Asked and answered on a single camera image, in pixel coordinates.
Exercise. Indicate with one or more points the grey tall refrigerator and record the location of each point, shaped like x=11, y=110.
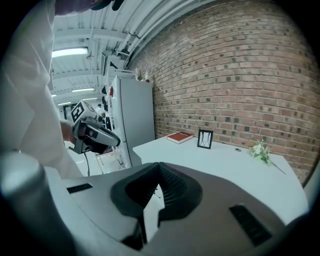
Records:
x=137, y=117

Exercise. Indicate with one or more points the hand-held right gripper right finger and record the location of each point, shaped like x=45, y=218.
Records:
x=212, y=212

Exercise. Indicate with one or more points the white ceiling pipes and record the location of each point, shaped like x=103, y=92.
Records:
x=145, y=25

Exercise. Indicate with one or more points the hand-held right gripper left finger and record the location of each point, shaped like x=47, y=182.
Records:
x=100, y=200

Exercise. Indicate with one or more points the long ceiling light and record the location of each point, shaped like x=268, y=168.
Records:
x=70, y=52
x=83, y=89

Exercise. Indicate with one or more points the glass bottle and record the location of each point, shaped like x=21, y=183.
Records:
x=147, y=77

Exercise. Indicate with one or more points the white artificial flower sprig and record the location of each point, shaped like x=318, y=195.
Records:
x=260, y=152

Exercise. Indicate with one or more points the person's left forearm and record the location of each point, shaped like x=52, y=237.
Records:
x=67, y=132

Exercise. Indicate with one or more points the red hardcover book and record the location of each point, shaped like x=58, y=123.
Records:
x=179, y=137

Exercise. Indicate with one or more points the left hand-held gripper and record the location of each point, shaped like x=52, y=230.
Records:
x=80, y=135

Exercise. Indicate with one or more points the black framed picture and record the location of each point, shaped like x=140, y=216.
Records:
x=205, y=140

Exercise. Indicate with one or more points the person's white shirt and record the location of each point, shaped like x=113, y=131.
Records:
x=30, y=100

